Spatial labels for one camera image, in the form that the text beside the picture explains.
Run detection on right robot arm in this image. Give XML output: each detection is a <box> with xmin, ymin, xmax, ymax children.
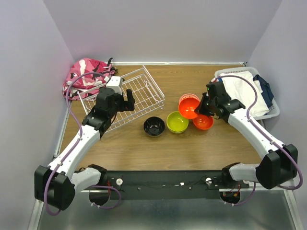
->
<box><xmin>196</xmin><ymin>93</ymin><xmax>303</xmax><ymax>190</ymax></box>

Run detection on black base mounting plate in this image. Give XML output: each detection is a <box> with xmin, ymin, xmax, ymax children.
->
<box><xmin>106</xmin><ymin>170</ymin><xmax>249</xmax><ymax>200</ymax></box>

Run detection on lavender plastic laundry basket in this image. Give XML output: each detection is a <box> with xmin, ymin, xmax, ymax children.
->
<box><xmin>214</xmin><ymin>67</ymin><xmax>280</xmax><ymax>120</ymax></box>

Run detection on orange bowl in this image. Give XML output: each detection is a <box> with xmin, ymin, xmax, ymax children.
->
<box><xmin>192</xmin><ymin>115</ymin><xmax>214</xmax><ymax>130</ymax></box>
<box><xmin>178</xmin><ymin>98</ymin><xmax>200</xmax><ymax>119</ymax></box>

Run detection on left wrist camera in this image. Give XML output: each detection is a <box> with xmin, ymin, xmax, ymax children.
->
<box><xmin>106</xmin><ymin>76</ymin><xmax>123</xmax><ymax>94</ymax></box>

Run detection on dark blue jeans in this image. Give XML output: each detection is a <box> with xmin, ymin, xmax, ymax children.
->
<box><xmin>253</xmin><ymin>74</ymin><xmax>274</xmax><ymax>108</ymax></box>

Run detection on white bowl with red pattern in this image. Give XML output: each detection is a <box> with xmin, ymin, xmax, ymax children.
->
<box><xmin>178</xmin><ymin>93</ymin><xmax>199</xmax><ymax>103</ymax></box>

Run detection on yellow-green bowl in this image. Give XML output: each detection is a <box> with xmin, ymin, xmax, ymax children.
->
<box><xmin>169</xmin><ymin>129</ymin><xmax>186</xmax><ymax>134</ymax></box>
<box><xmin>166</xmin><ymin>111</ymin><xmax>189</xmax><ymax>131</ymax></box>

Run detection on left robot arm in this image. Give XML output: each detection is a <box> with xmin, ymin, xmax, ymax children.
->
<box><xmin>34</xmin><ymin>87</ymin><xmax>135</xmax><ymax>211</ymax></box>

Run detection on white wire dish rack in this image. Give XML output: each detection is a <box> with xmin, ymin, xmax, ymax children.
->
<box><xmin>78</xmin><ymin>65</ymin><xmax>166</xmax><ymax>132</ymax></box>

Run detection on pink camouflage cloth bag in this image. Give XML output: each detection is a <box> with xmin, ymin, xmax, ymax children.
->
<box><xmin>62</xmin><ymin>58</ymin><xmax>118</xmax><ymax>100</ymax></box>

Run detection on white folded cloth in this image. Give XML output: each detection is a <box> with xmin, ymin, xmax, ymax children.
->
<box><xmin>219</xmin><ymin>71</ymin><xmax>270</xmax><ymax>117</ymax></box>

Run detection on beige speckled bowl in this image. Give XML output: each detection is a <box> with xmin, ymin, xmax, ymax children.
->
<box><xmin>143</xmin><ymin>116</ymin><xmax>165</xmax><ymax>137</ymax></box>

